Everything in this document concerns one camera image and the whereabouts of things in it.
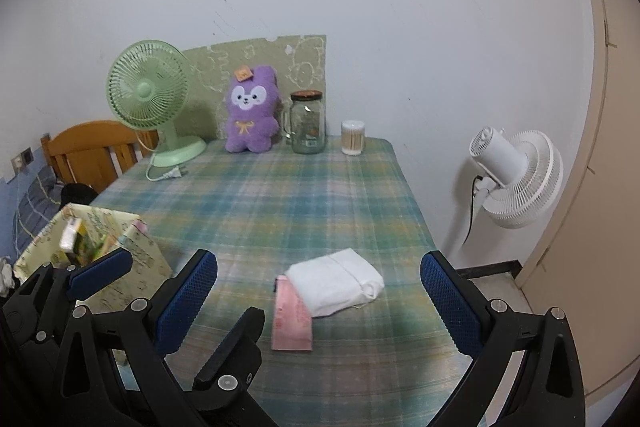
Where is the green desk fan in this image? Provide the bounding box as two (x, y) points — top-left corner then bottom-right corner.
(106, 39), (207, 168)

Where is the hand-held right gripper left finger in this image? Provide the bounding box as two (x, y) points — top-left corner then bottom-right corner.
(59, 248), (219, 427)

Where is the black fan cable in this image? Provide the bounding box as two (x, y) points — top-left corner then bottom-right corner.
(464, 174), (483, 248)

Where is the black bag on chair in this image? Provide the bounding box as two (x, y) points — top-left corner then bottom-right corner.
(61, 183), (98, 206)

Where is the cotton swab container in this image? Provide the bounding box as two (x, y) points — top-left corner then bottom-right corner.
(341, 120), (366, 156)

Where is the pink packet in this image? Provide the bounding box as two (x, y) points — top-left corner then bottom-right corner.
(271, 276), (313, 351)

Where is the beige door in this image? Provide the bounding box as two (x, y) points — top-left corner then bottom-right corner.
(515, 0), (640, 403)

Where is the cartoon print storage box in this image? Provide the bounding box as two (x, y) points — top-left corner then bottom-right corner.
(14, 203), (174, 313)

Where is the glass jar mug with lid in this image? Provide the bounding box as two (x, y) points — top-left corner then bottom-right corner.
(282, 91), (327, 155)

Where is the white standing fan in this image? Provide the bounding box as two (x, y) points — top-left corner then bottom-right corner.
(445, 126), (565, 258)

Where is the blue plaid bedding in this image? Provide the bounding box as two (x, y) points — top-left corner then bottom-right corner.
(12, 172), (66, 253)

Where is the green fan power cord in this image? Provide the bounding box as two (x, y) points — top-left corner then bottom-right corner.
(145, 142), (188, 182)

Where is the beige patterned wall panel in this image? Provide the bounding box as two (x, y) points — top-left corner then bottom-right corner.
(181, 35), (327, 140)

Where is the purple plush toy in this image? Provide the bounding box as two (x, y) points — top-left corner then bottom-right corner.
(223, 65), (280, 154)

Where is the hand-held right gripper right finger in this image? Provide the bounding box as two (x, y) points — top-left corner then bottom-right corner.
(420, 250), (587, 427)

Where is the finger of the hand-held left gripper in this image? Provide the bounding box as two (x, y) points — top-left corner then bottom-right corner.
(193, 306), (267, 408)
(19, 248), (134, 344)

